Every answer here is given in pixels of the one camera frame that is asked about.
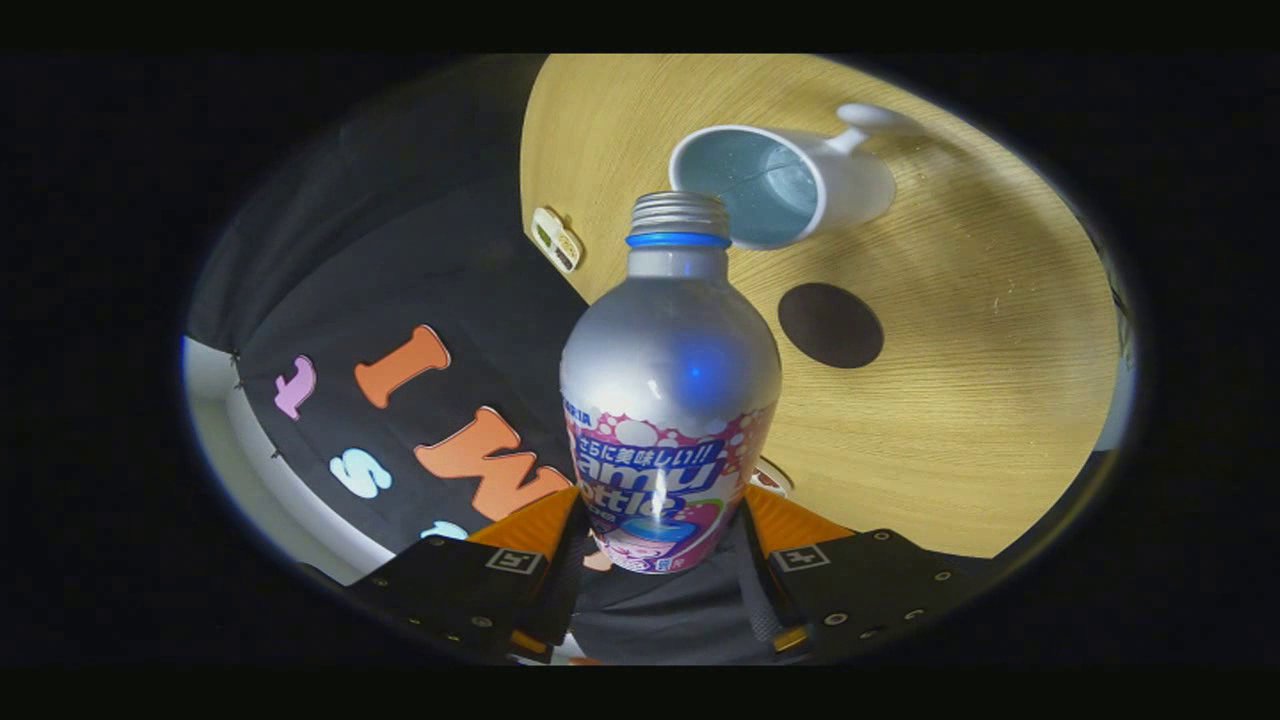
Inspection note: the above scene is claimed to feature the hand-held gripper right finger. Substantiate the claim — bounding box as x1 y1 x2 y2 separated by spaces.
740 483 991 661

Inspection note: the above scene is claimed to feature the white cup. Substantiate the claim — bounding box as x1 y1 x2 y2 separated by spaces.
668 103 926 251

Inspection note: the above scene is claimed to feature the black backdrop cloth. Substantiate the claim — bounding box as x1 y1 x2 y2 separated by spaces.
185 55 1111 666

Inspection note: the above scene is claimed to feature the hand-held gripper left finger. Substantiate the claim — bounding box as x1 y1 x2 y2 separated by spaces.
345 485 591 663

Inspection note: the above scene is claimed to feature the white compartment tray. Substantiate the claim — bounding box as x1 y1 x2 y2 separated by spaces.
530 207 584 274

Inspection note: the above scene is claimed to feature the silver juice bottle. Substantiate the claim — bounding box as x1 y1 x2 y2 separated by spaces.
558 190 784 576

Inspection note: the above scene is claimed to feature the white oval plate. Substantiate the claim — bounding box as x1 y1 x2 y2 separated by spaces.
750 455 796 498

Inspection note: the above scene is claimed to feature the wooden table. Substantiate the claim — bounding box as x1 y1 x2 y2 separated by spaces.
520 55 1121 559

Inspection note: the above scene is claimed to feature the dark round coaster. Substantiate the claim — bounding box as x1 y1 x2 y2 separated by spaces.
777 282 886 370

